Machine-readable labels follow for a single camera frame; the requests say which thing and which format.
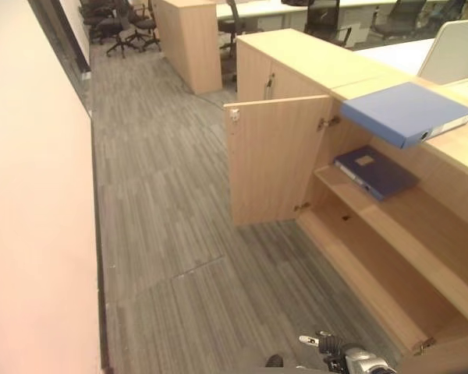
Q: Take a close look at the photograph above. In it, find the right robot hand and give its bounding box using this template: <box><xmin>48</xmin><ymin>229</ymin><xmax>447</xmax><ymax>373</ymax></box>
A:
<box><xmin>299</xmin><ymin>330</ymin><xmax>346</xmax><ymax>356</ymax></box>

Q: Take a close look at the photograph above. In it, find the light blue lever arch folder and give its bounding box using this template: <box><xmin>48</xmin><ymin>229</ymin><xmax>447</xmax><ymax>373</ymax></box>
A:
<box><xmin>339</xmin><ymin>81</ymin><xmax>468</xmax><ymax>150</ymax></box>

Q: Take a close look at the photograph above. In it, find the wooden cabinet door, plain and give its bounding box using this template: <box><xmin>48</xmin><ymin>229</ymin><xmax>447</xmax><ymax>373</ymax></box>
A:
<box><xmin>397</xmin><ymin>330</ymin><xmax>468</xmax><ymax>374</ymax></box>

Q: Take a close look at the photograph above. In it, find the wooden cabinet shelf board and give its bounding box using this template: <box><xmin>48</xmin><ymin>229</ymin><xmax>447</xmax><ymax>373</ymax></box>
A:
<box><xmin>314</xmin><ymin>165</ymin><xmax>468</xmax><ymax>332</ymax></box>

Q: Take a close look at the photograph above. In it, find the dark blue lever arch folder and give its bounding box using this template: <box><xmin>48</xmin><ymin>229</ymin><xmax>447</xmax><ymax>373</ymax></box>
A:
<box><xmin>333</xmin><ymin>145</ymin><xmax>420</xmax><ymax>203</ymax></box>

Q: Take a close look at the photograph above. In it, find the wooden cabinet door with latch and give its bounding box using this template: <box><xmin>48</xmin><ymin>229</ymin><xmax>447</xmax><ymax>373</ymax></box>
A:
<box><xmin>222</xmin><ymin>94</ymin><xmax>334</xmax><ymax>227</ymax></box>

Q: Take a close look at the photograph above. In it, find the open wooden office cabinet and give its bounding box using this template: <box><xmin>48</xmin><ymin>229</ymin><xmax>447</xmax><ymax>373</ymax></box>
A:
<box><xmin>296</xmin><ymin>76</ymin><xmax>468</xmax><ymax>358</ymax></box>

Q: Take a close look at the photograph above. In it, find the white desk beside cabinet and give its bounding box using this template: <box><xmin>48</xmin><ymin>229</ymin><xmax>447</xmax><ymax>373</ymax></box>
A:
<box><xmin>353</xmin><ymin>37</ymin><xmax>438</xmax><ymax>76</ymax></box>

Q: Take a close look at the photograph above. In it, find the black office chair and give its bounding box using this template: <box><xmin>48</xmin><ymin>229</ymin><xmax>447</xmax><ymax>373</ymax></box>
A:
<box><xmin>95</xmin><ymin>0</ymin><xmax>136</xmax><ymax>58</ymax></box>
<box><xmin>217</xmin><ymin>0</ymin><xmax>264</xmax><ymax>82</ymax></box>
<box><xmin>369</xmin><ymin>0</ymin><xmax>428</xmax><ymax>41</ymax></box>
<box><xmin>79</xmin><ymin>0</ymin><xmax>116</xmax><ymax>44</ymax></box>
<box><xmin>303</xmin><ymin>0</ymin><xmax>354</xmax><ymax>48</ymax></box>
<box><xmin>125</xmin><ymin>0</ymin><xmax>161</xmax><ymax>52</ymax></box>

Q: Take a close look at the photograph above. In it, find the tall wooden cabinet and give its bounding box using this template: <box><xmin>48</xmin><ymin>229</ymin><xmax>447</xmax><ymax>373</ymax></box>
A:
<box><xmin>152</xmin><ymin>0</ymin><xmax>223</xmax><ymax>95</ymax></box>

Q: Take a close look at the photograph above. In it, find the long white office desk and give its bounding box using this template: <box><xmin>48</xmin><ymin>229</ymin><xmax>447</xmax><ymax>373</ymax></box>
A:
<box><xmin>216</xmin><ymin>0</ymin><xmax>402</xmax><ymax>21</ymax></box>

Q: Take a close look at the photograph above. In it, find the metal door hinge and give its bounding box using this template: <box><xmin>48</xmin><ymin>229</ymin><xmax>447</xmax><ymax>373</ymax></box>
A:
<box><xmin>412</xmin><ymin>337</ymin><xmax>438</xmax><ymax>355</ymax></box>
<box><xmin>317</xmin><ymin>115</ymin><xmax>341</xmax><ymax>130</ymax></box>

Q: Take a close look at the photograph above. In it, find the white desk partition screen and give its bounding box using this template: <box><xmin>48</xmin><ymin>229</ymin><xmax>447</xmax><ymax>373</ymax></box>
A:
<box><xmin>417</xmin><ymin>19</ymin><xmax>468</xmax><ymax>86</ymax></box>

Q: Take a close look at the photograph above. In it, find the closed wooden cabinet with handles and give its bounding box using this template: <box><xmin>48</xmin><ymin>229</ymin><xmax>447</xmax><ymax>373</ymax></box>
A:
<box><xmin>236</xmin><ymin>27</ymin><xmax>393</xmax><ymax>104</ymax></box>

